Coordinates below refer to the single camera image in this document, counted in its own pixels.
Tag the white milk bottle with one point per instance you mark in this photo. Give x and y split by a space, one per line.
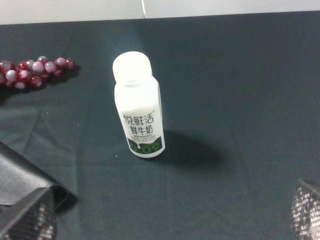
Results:
138 102

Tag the red artificial grape bunch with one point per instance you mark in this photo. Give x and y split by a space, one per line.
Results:
34 74

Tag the black leather glasses case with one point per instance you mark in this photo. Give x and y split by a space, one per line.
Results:
19 177

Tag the black tablecloth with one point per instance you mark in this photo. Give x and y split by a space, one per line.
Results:
241 117

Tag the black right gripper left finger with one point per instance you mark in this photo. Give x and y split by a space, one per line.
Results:
31 218

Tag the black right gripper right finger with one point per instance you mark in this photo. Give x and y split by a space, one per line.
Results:
305 211

